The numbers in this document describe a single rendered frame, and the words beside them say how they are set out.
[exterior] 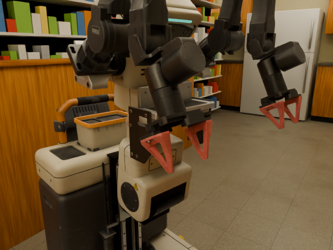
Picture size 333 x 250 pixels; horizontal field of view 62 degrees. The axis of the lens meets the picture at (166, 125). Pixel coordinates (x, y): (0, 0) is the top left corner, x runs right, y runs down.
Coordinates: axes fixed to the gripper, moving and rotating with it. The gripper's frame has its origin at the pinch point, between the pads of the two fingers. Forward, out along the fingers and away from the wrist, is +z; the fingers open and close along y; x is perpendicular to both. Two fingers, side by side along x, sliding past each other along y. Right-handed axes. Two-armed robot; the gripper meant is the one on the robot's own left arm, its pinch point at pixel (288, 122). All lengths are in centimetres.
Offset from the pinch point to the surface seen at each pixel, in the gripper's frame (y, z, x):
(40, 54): 1, -108, 177
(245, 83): 376, -75, 241
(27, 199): -39, 0, 160
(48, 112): -18, -50, 141
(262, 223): 87, 68, 86
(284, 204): 124, 67, 88
